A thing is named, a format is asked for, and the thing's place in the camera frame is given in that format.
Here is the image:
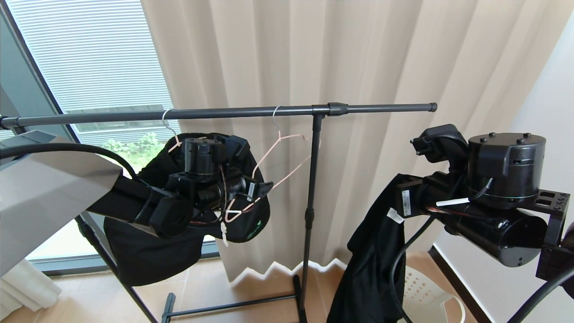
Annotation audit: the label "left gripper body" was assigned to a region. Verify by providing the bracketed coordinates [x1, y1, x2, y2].
[197, 176, 260, 209]

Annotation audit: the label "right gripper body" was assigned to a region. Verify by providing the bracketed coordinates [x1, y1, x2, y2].
[395, 173, 548, 268]

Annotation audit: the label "pink clothes hanger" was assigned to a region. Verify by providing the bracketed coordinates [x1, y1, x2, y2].
[224, 106, 321, 223]
[161, 110, 207, 154]

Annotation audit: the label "black shorts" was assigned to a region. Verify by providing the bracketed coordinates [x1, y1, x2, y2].
[103, 132, 272, 288]

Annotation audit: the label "black garment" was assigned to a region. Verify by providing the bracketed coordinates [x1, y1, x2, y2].
[326, 174, 406, 323]

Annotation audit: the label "black clothes rack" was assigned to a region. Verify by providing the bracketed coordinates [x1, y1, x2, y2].
[0, 102, 438, 323]

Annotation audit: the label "white laundry basket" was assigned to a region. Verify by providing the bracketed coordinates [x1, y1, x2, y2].
[397, 265, 467, 323]

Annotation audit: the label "beige curtain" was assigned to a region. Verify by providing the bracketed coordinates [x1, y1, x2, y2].
[0, 258, 62, 313]
[141, 0, 574, 283]

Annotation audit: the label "window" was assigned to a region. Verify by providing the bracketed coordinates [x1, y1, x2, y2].
[0, 0, 220, 274]

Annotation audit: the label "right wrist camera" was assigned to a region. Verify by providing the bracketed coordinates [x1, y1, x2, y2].
[410, 124, 469, 173]

